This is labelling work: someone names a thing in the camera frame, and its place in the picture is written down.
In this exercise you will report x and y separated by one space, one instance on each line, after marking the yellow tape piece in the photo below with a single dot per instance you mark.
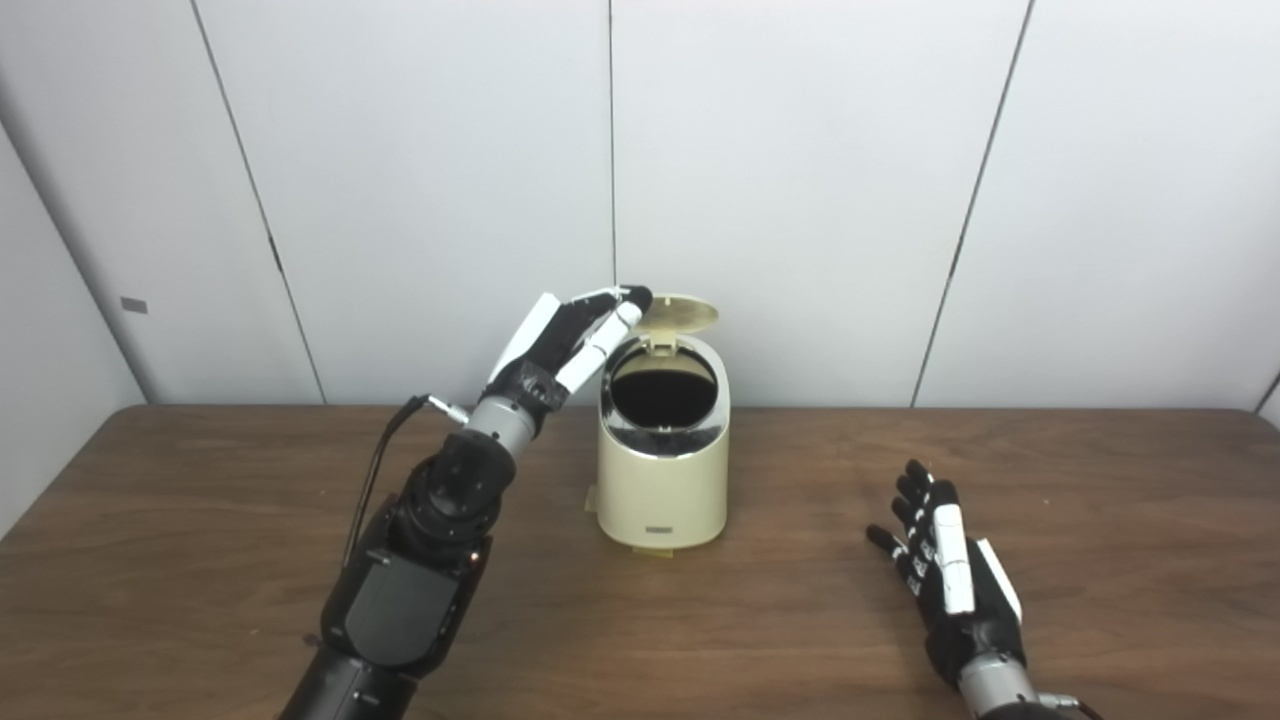
655 551
592 499

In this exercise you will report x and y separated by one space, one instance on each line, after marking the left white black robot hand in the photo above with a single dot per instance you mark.
560 345

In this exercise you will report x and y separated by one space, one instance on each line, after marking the cream-colored trash bin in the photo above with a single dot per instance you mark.
660 480

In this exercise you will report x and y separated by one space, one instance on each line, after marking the round cream bin lid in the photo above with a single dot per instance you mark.
680 312

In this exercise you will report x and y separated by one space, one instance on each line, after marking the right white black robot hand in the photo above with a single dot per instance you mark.
955 580

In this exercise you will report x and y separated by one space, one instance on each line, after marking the small grey wall label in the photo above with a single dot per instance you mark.
134 305

